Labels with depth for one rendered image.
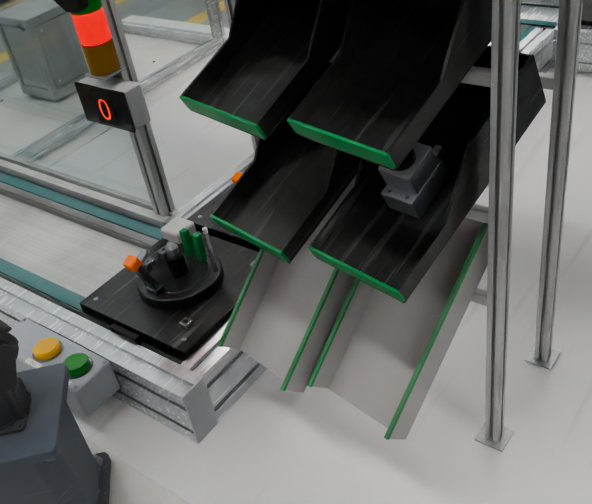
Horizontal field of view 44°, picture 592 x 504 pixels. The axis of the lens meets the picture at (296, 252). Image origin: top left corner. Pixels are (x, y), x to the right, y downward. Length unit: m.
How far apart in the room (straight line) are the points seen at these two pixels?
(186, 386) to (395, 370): 0.31
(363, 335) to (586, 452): 0.34
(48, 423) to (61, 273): 0.54
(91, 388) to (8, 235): 0.56
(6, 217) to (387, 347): 0.99
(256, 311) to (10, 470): 0.37
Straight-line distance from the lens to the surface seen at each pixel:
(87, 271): 1.41
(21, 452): 0.93
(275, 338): 1.00
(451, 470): 1.04
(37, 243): 1.55
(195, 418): 1.09
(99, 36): 1.24
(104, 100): 1.27
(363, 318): 0.95
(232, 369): 1.11
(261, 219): 0.90
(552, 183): 0.98
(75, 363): 1.14
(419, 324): 0.90
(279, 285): 1.01
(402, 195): 0.81
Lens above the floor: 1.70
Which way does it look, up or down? 37 degrees down
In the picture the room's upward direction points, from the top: 10 degrees counter-clockwise
